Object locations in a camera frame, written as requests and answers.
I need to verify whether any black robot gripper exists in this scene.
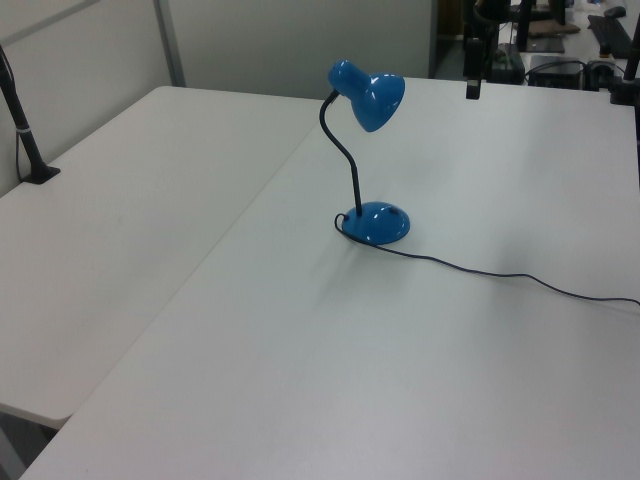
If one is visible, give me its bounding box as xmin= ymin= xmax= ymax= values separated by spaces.
xmin=465 ymin=36 xmax=485 ymax=100

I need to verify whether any blue desk lamp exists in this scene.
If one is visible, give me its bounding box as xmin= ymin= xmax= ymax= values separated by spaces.
xmin=317 ymin=58 xmax=413 ymax=246

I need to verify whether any black monitor stand pole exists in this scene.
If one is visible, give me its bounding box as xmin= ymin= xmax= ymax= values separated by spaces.
xmin=515 ymin=0 xmax=535 ymax=52

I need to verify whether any black electronics box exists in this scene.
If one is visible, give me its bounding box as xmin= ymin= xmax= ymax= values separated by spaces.
xmin=525 ymin=53 xmax=587 ymax=90

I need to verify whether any black keyboard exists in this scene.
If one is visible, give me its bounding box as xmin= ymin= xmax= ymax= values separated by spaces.
xmin=586 ymin=14 xmax=634 ymax=57

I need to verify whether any black clamp mount stand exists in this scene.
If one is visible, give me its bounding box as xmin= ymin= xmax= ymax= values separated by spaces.
xmin=606 ymin=13 xmax=640 ymax=107

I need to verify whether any black lamp power cord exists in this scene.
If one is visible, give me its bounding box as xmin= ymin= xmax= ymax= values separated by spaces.
xmin=333 ymin=213 xmax=640 ymax=304

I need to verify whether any grey partition frame post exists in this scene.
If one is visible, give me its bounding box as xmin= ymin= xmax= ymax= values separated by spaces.
xmin=152 ymin=0 xmax=187 ymax=89

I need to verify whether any black camera stand pole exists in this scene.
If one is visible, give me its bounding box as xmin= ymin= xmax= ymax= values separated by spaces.
xmin=0 ymin=43 xmax=62 ymax=187

